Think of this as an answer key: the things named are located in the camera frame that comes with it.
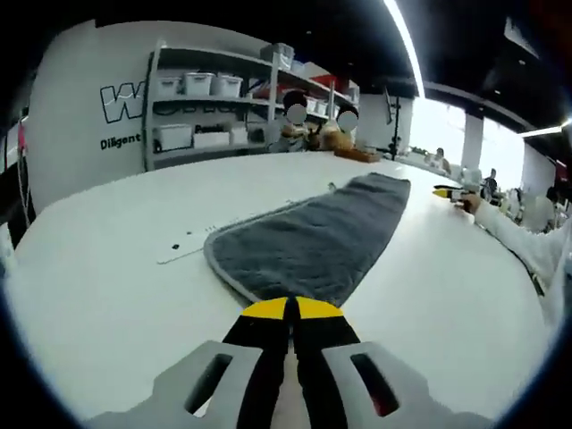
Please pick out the person's left hand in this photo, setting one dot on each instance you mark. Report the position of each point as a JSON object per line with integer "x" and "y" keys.
{"x": 289, "y": 402}

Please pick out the wooden tray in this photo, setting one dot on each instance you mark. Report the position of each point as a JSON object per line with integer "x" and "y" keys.
{"x": 357, "y": 155}

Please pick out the white target outline strip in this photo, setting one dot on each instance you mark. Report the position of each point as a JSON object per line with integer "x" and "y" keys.
{"x": 183, "y": 250}

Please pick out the black tripod stand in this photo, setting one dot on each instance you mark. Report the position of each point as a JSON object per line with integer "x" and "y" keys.
{"x": 394, "y": 129}

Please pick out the person's right hand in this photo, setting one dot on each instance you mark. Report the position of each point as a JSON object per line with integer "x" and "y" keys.
{"x": 472, "y": 204}

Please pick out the white shelf with storage boxes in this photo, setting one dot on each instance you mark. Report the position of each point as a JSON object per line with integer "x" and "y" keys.
{"x": 196, "y": 82}

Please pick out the grey towel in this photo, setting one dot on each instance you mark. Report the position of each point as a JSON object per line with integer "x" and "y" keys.
{"x": 313, "y": 241}

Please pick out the grey metal shelving unit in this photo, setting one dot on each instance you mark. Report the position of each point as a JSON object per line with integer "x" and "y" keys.
{"x": 210, "y": 101}

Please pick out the long ceiling light strip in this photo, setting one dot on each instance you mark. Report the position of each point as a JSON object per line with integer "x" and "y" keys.
{"x": 409, "y": 49}

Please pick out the pink tag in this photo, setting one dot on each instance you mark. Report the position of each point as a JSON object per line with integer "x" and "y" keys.
{"x": 22, "y": 136}

